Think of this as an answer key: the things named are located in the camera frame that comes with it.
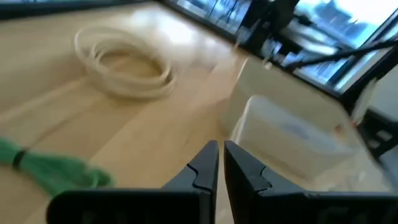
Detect green cable bundle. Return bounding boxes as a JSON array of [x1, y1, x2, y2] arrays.
[[0, 136, 116, 198]]

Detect white coiled cable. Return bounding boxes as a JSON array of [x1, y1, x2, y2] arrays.
[[73, 26, 178, 101]]

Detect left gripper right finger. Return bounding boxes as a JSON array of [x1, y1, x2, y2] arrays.
[[223, 139, 398, 224]]

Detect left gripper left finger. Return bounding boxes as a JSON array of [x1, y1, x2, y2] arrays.
[[45, 139, 220, 224]]

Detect clear plastic bin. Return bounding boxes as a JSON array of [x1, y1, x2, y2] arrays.
[[230, 94, 365, 184]]

